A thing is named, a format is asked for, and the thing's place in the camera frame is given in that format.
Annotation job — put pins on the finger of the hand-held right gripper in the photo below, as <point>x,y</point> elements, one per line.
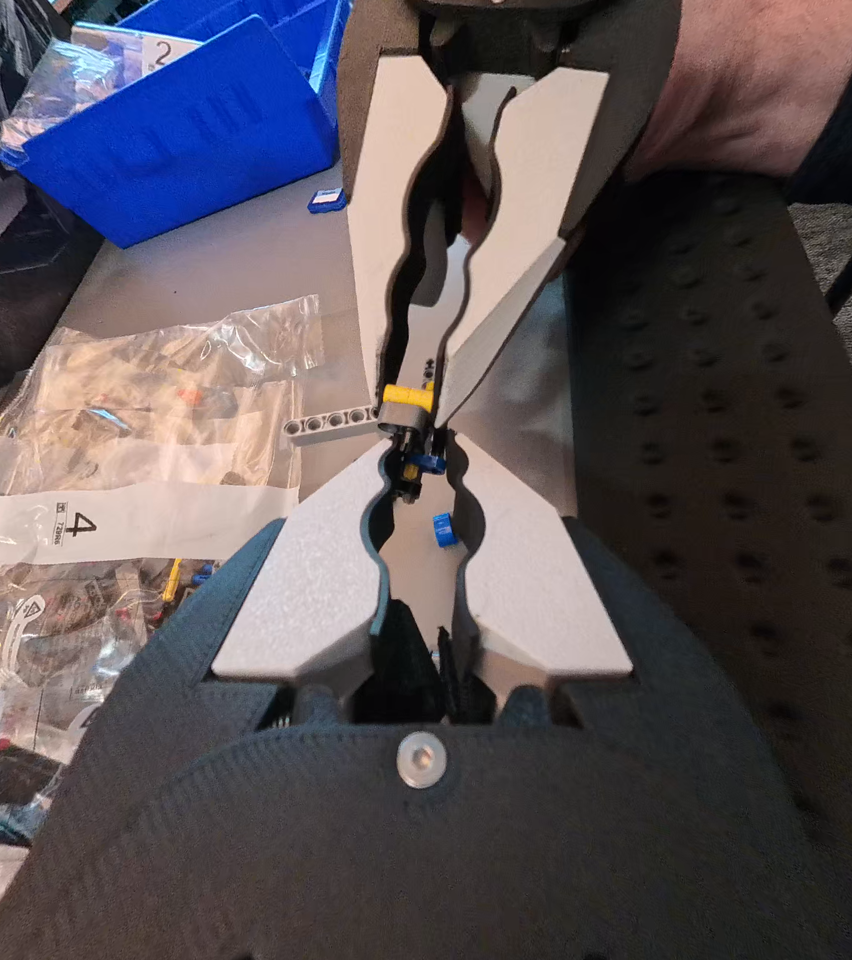
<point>388,150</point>
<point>546,165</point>

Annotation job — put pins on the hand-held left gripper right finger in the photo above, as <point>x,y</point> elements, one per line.
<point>546,600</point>

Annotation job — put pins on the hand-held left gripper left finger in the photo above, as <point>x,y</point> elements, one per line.
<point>298,600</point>

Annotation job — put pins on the small blue lego tile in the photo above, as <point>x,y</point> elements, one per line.
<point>441,529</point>

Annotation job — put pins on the light grey lego beam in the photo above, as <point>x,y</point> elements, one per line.
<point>328,427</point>

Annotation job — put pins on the yellow and black lego assembly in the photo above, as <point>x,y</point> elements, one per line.
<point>407,409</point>

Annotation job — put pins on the blue printed lego tile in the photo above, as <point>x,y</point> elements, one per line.
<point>324,199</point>

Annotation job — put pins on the clear bags of LEGO parts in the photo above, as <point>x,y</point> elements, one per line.
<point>96,540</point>

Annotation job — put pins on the tall clear lego bag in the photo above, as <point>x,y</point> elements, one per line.
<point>96,67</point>

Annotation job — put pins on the person's right hand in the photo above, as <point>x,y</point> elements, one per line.
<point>733,90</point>

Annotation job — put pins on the blue plastic bin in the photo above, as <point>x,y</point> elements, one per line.
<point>171,142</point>

